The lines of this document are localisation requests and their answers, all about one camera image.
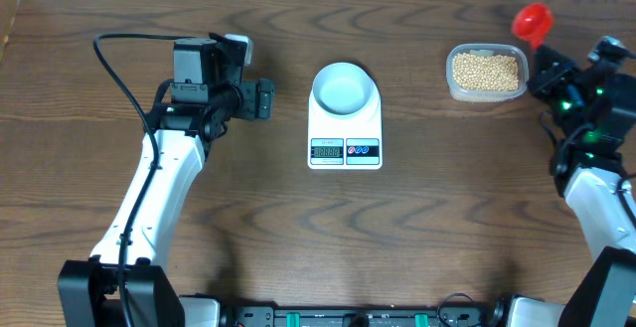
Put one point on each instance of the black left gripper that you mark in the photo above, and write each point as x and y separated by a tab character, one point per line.
249	93

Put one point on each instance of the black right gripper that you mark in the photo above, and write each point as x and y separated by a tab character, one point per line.
543	82

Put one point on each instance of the red plastic measuring scoop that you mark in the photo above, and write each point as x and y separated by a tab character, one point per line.
532	24

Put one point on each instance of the grey round bowl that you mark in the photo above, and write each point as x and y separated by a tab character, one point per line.
343	89

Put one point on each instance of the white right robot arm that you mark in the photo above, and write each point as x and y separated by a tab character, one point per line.
589	175

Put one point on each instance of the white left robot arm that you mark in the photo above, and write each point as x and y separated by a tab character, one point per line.
124	280

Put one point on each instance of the white digital kitchen scale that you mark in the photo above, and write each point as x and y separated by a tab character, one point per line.
349	142

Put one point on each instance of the clear container of soybeans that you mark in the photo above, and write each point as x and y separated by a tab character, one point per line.
483	72

